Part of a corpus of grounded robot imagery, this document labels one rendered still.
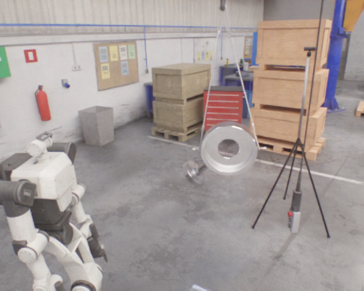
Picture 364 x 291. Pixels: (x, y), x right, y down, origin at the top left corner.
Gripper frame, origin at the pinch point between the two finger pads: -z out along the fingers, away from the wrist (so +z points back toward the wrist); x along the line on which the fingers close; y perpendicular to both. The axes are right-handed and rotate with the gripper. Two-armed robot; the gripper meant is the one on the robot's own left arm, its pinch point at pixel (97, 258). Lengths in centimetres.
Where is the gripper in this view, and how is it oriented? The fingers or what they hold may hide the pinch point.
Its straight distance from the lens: 203.7
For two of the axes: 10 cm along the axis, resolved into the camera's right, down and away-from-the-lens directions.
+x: 9.7, -1.8, -1.3
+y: 0.6, -3.5, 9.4
